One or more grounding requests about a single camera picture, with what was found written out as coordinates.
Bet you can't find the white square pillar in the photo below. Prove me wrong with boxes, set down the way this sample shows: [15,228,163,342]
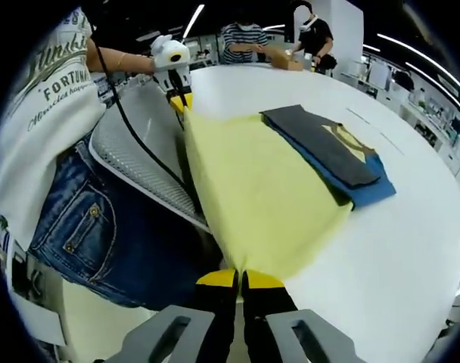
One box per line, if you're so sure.
[326,0,365,82]

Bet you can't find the white counter row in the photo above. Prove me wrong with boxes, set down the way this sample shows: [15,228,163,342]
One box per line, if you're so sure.
[343,56,460,182]

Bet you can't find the black waist bag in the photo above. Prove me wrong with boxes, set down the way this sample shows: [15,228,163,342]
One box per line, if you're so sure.
[319,52,339,73]

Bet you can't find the yellow garment grey blue sleeves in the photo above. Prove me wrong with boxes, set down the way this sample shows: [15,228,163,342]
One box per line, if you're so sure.
[182,104,397,283]

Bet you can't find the person's white printed shirt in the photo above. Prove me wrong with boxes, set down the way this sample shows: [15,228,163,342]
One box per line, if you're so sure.
[0,5,108,250]

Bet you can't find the person's blue jeans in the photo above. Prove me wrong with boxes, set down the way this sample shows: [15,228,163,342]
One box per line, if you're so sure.
[27,132,231,309]

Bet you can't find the white neck device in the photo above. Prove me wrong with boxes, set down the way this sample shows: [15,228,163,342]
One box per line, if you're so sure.
[300,14,320,31]

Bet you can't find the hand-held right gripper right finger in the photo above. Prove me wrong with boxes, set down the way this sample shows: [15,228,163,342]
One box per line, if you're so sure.
[240,268,365,363]

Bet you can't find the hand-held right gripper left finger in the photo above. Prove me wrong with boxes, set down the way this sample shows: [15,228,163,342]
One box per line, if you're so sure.
[101,268,239,363]

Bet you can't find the cardboard box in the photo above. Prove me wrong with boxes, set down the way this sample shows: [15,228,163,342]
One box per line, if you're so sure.
[266,47,305,72]

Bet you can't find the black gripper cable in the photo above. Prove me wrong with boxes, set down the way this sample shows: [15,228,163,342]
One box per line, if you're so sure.
[86,14,207,213]

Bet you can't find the ceiling light strip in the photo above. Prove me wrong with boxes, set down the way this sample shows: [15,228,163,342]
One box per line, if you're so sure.
[182,4,205,39]
[406,62,460,122]
[377,33,460,98]

